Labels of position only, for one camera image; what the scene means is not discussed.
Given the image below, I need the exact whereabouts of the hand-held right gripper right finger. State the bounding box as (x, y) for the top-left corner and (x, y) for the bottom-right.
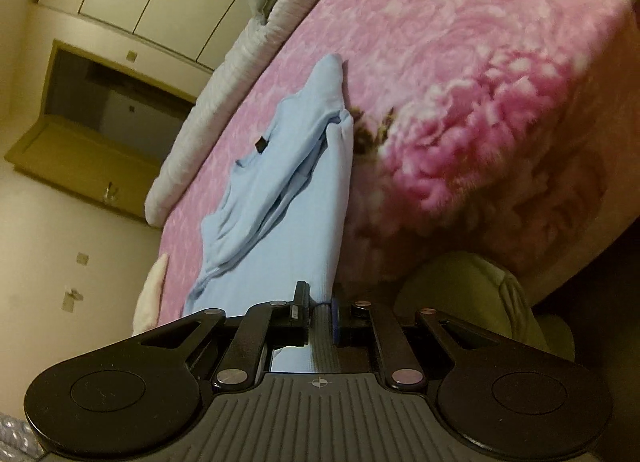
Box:
(330, 297), (507, 388)

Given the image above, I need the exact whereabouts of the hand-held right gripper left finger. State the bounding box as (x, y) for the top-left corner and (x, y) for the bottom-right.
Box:
(136, 282), (314, 391)

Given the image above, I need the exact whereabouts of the light blue sweater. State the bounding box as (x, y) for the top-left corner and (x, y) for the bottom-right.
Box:
(182, 54), (359, 376)

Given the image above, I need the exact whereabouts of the pale pink pillow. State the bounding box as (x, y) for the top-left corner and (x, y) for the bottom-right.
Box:
(132, 252), (171, 333)

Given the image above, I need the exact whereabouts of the white quilted duvet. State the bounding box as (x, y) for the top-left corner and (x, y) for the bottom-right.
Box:
(145, 0), (352, 231)

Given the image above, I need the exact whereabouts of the pink floral blanket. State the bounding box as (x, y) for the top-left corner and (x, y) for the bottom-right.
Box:
(134, 0), (640, 323)

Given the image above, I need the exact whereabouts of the bubble wrap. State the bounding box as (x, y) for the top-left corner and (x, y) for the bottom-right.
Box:
(0, 411), (47, 462)

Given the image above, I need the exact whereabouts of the wall socket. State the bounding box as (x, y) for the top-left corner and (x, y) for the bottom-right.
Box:
(61, 286), (85, 313)

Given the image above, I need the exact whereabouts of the wooden door frame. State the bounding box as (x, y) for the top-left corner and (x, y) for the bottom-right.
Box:
(42, 38), (200, 129)

